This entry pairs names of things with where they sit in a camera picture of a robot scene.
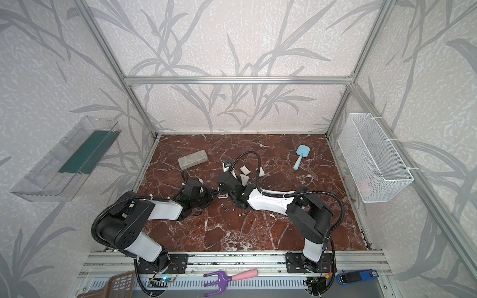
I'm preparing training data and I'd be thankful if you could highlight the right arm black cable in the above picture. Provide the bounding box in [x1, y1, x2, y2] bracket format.
[230, 151, 345, 237]

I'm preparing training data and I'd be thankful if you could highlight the blue black device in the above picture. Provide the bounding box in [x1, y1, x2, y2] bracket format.
[336, 269, 379, 286]

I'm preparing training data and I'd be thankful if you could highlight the grey glasses case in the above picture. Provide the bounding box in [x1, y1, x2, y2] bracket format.
[178, 150, 208, 170]

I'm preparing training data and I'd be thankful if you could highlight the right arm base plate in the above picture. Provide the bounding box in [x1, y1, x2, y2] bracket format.
[285, 252, 335, 275]

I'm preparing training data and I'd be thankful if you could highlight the purple pink garden fork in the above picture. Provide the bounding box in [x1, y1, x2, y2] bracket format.
[204, 269, 258, 298]

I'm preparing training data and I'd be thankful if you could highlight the white wire mesh basket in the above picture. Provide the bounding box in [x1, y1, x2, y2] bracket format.
[338, 113, 414, 203]

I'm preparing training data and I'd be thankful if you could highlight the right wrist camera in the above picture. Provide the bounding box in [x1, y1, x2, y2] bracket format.
[222, 160, 237, 178]

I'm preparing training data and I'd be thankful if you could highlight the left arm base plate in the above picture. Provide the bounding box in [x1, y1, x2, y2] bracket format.
[137, 252, 189, 274]

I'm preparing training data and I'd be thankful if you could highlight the brown plastic basket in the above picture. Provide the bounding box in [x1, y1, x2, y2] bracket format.
[77, 271, 136, 298]

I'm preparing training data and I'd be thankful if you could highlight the clear acrylic wall shelf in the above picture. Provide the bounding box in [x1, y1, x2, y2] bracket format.
[11, 116, 121, 202]

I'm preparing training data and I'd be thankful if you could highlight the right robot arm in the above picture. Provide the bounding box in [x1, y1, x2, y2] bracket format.
[217, 171, 334, 264]

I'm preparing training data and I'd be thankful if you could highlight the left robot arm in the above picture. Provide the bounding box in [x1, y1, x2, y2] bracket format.
[91, 178, 218, 268]

